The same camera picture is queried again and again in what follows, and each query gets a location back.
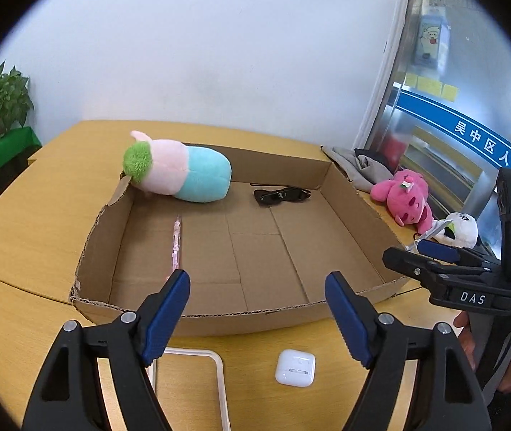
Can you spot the white panda plush toy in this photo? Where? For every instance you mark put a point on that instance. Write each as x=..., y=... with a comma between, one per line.
x=462, y=229

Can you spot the brown cardboard box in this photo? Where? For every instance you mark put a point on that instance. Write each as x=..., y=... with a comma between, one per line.
x=255, y=251

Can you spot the cartoon pig window poster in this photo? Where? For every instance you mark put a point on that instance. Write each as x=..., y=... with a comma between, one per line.
x=430, y=40

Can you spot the black sunglasses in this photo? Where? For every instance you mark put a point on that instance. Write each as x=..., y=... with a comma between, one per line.
x=277, y=195

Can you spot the yellow sticky note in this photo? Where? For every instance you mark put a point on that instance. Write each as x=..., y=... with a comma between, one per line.
x=410, y=80
x=429, y=85
x=449, y=92

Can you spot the pink pen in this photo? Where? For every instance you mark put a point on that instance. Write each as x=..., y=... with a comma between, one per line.
x=175, y=247

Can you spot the magenta bear plush toy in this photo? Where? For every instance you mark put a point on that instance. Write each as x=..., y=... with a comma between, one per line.
x=405, y=197

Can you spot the grey cloth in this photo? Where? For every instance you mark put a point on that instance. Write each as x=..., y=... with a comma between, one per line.
x=363, y=166

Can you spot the person's right hand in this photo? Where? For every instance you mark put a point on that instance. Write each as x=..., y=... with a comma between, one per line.
x=466, y=341

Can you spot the blue window sign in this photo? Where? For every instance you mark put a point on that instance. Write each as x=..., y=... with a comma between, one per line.
x=475, y=139

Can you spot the pink pig plush toy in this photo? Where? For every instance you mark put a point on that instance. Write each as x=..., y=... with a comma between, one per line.
x=183, y=170

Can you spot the white earbuds case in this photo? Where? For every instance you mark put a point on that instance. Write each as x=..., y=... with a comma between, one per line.
x=295, y=368

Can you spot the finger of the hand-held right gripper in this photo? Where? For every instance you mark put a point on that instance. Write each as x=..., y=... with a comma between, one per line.
x=439, y=250
x=412, y=264

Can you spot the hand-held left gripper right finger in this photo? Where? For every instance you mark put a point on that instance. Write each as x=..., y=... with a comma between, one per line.
x=347, y=318

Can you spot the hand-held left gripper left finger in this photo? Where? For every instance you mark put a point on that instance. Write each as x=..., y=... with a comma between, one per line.
x=168, y=318

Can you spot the grey pen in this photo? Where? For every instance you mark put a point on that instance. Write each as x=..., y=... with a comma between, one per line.
x=432, y=232

